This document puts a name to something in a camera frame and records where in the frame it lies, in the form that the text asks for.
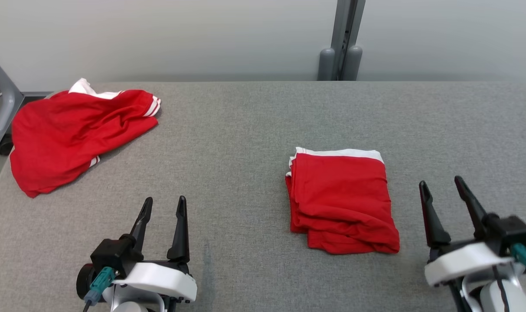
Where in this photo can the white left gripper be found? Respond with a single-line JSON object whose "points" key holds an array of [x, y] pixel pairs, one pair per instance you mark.
{"points": [[158, 279]]}

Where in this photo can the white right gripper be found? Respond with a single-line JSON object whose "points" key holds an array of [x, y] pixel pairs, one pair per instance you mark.
{"points": [[466, 262]]}

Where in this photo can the red shorts with white trim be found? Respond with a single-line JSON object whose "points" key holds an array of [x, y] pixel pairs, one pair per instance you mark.
{"points": [[341, 199]]}

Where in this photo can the red shirt with white sleeves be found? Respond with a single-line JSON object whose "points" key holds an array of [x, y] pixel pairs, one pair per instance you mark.
{"points": [[72, 134]]}

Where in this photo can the black caster wheel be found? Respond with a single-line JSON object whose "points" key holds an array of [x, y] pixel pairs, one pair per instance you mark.
{"points": [[4, 146]]}

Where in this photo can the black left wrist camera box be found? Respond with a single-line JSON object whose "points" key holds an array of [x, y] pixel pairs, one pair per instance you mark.
{"points": [[111, 255]]}

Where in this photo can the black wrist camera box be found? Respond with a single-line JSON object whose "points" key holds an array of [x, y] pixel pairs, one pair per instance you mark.
{"points": [[111, 255], [512, 229]]}

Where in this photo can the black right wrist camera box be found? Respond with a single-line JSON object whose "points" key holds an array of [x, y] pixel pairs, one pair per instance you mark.
{"points": [[512, 229]]}

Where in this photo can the grey cylindrical post foot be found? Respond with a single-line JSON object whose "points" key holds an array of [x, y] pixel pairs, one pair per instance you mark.
{"points": [[326, 65], [353, 65]]}

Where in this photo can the grey metal partition post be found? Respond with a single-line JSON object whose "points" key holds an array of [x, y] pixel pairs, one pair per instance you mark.
{"points": [[347, 26]]}

